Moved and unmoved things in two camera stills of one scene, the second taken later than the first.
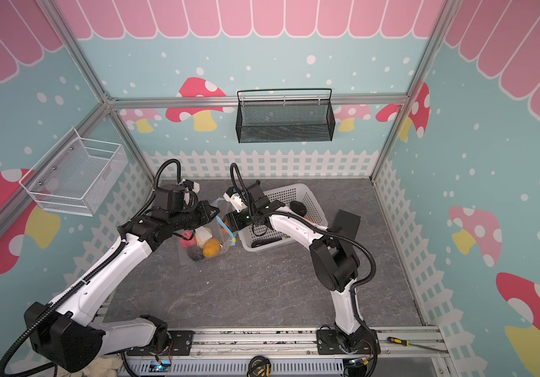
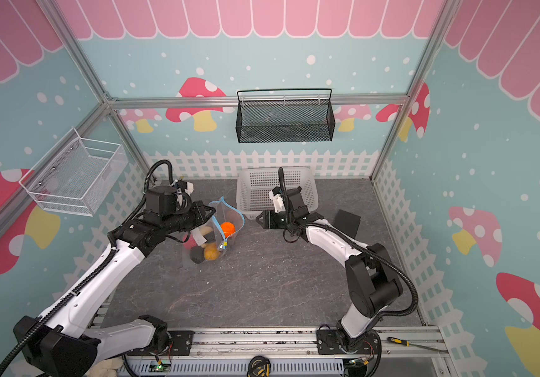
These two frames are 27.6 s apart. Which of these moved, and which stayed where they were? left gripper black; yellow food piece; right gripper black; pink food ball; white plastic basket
Moved: right gripper black; white plastic basket
Stayed: left gripper black; pink food ball; yellow food piece
